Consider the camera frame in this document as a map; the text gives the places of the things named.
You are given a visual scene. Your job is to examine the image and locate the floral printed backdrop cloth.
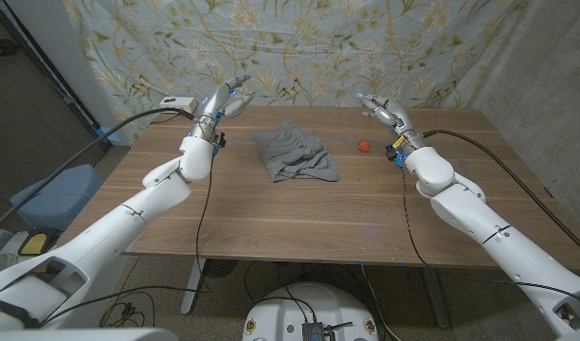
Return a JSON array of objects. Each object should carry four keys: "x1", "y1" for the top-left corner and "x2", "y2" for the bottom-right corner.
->
[{"x1": 62, "y1": 0, "x2": 529, "y2": 143}]

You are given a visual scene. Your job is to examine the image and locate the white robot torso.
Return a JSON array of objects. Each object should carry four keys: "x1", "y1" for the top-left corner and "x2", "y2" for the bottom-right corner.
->
[{"x1": 242, "y1": 281, "x2": 380, "y2": 341}]

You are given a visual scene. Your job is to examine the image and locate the yellow foot pedal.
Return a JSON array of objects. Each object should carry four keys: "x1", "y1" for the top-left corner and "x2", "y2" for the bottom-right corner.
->
[{"x1": 16, "y1": 231, "x2": 50, "y2": 258}]

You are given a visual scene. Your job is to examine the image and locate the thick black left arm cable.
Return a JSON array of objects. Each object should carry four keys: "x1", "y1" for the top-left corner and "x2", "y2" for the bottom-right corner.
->
[{"x1": 0, "y1": 106, "x2": 197, "y2": 239}]

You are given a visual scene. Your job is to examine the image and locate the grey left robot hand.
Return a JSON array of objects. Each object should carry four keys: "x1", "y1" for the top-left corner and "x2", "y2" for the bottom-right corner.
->
[{"x1": 190, "y1": 72, "x2": 258, "y2": 142}]

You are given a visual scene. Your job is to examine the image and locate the black round floor fan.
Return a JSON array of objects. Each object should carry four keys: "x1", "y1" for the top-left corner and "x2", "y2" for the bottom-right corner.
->
[{"x1": 203, "y1": 259, "x2": 240, "y2": 278}]

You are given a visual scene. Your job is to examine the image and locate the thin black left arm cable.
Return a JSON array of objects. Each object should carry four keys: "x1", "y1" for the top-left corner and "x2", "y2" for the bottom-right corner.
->
[{"x1": 38, "y1": 153, "x2": 217, "y2": 329}]

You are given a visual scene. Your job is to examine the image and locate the white table leg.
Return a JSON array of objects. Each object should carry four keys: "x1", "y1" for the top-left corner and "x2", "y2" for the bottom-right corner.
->
[{"x1": 179, "y1": 258, "x2": 208, "y2": 315}]

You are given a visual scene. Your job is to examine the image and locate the black door frame rail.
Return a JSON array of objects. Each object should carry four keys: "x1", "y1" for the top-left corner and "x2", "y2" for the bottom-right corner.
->
[{"x1": 0, "y1": 0, "x2": 112, "y2": 153}]

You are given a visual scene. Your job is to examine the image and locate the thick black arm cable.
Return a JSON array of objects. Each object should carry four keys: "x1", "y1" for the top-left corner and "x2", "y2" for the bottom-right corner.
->
[
  {"x1": 422, "y1": 129, "x2": 580, "y2": 261},
  {"x1": 0, "y1": 106, "x2": 197, "y2": 239}
]

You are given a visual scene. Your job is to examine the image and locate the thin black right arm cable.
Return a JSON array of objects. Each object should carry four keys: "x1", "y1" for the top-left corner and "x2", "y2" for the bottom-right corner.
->
[{"x1": 400, "y1": 167, "x2": 580, "y2": 310}]

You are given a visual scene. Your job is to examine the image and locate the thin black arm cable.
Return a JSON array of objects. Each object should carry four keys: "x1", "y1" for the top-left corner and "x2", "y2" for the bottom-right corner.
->
[
  {"x1": 400, "y1": 167, "x2": 580, "y2": 310},
  {"x1": 38, "y1": 153, "x2": 217, "y2": 329}
]

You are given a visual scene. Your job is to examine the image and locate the grey shorts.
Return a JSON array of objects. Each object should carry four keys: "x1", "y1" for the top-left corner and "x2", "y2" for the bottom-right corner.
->
[{"x1": 252, "y1": 118, "x2": 341, "y2": 184}]

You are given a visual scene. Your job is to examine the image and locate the white power strip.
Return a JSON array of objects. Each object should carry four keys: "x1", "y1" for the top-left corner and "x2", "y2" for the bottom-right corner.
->
[{"x1": 158, "y1": 96, "x2": 199, "y2": 115}]

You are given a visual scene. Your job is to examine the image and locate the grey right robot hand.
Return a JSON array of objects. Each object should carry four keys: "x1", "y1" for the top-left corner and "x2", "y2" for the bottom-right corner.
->
[{"x1": 355, "y1": 92, "x2": 427, "y2": 153}]

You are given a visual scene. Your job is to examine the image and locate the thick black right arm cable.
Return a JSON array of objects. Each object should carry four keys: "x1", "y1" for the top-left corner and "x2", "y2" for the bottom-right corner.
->
[{"x1": 422, "y1": 129, "x2": 580, "y2": 261}]

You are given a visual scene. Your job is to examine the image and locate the grey table leg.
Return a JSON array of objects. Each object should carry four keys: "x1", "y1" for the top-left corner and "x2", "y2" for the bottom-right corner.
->
[{"x1": 421, "y1": 266, "x2": 453, "y2": 331}]

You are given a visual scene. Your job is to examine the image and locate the black power strip cord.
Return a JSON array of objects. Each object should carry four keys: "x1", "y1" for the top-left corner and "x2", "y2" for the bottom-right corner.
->
[{"x1": 149, "y1": 110, "x2": 186, "y2": 126}]

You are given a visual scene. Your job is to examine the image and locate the black floor cable coil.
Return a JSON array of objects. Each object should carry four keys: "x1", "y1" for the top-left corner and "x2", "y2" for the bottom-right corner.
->
[{"x1": 99, "y1": 289, "x2": 156, "y2": 329}]

